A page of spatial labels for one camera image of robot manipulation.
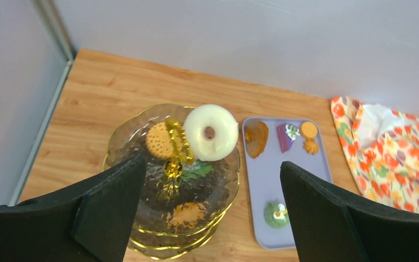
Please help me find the round yellow biscuit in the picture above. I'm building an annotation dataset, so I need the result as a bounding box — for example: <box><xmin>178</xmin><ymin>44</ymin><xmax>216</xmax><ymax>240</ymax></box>
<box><xmin>145</xmin><ymin>122</ymin><xmax>174</xmax><ymax>158</ymax></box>

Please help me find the purple heart cake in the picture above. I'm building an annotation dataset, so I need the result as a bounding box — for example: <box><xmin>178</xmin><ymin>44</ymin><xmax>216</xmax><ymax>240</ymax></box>
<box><xmin>276</xmin><ymin>123</ymin><xmax>300</xmax><ymax>153</ymax></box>

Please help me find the green sugared dome cake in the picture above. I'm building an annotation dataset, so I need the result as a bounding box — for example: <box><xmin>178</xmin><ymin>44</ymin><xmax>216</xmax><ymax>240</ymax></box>
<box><xmin>264</xmin><ymin>201</ymin><xmax>290</xmax><ymax>229</ymax></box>

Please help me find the three-tier glass cake stand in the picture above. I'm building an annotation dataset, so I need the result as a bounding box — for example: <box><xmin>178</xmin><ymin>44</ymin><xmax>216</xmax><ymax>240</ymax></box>
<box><xmin>103</xmin><ymin>104</ymin><xmax>240</xmax><ymax>260</ymax></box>

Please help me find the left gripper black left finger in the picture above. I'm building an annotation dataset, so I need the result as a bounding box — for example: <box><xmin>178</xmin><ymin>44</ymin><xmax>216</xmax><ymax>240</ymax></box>
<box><xmin>0</xmin><ymin>156</ymin><xmax>146</xmax><ymax>261</ymax></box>

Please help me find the lavender dessert tray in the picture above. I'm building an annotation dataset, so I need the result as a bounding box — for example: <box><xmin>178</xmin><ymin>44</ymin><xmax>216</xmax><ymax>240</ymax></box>
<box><xmin>242</xmin><ymin>117</ymin><xmax>333</xmax><ymax>249</ymax></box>

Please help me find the green layered cake slice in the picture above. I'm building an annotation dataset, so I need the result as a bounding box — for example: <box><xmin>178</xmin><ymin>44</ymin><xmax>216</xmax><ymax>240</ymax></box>
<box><xmin>181</xmin><ymin>160</ymin><xmax>214</xmax><ymax>183</ymax></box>

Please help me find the floral orange cloth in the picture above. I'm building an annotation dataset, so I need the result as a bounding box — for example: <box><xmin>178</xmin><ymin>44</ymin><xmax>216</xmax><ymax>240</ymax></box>
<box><xmin>331</xmin><ymin>97</ymin><xmax>419</xmax><ymax>213</ymax></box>

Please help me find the orange fish-shaped cake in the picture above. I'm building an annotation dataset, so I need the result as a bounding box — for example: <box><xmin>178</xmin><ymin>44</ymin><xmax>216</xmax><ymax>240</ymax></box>
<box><xmin>166</xmin><ymin>203</ymin><xmax>206</xmax><ymax>229</ymax></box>

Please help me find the purple iced donut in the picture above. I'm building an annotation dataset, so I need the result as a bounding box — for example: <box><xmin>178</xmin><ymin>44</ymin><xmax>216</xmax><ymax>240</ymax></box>
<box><xmin>183</xmin><ymin>104</ymin><xmax>238</xmax><ymax>162</ymax></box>

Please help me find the orange round tart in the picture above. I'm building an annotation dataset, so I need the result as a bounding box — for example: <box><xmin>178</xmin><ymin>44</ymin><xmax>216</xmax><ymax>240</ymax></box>
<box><xmin>300</xmin><ymin>121</ymin><xmax>319</xmax><ymax>140</ymax></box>

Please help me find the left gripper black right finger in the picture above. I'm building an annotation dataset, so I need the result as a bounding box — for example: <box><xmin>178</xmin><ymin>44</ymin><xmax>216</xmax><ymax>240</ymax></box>
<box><xmin>280</xmin><ymin>161</ymin><xmax>419</xmax><ymax>261</ymax></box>

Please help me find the small orange shell cookie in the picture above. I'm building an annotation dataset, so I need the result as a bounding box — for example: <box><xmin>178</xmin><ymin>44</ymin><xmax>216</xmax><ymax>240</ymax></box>
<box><xmin>303</xmin><ymin>139</ymin><xmax>320</xmax><ymax>155</ymax></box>

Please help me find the brown cookie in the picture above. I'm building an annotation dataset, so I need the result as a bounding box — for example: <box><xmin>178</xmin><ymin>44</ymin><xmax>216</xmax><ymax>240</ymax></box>
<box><xmin>244</xmin><ymin>121</ymin><xmax>269</xmax><ymax>159</ymax></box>

